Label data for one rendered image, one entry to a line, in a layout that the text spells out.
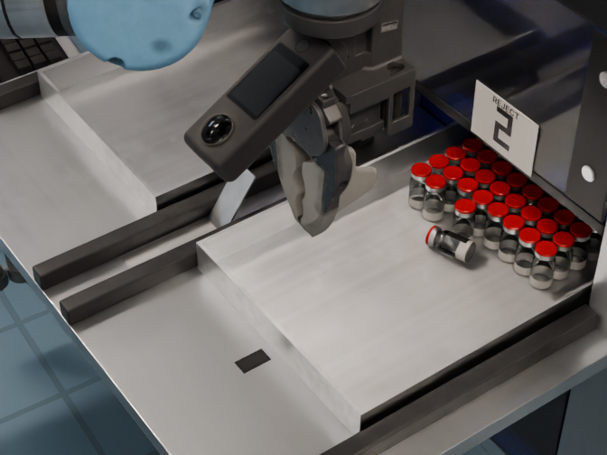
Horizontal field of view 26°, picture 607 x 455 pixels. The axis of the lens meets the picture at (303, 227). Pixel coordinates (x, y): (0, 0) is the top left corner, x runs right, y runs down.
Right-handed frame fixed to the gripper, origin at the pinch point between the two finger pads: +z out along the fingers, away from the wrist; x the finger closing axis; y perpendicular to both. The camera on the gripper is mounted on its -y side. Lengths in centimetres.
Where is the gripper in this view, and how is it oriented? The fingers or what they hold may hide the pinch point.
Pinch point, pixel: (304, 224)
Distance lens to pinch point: 100.9
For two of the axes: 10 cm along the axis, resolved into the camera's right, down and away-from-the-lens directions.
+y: 8.2, -3.9, 4.2
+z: 0.0, 7.4, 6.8
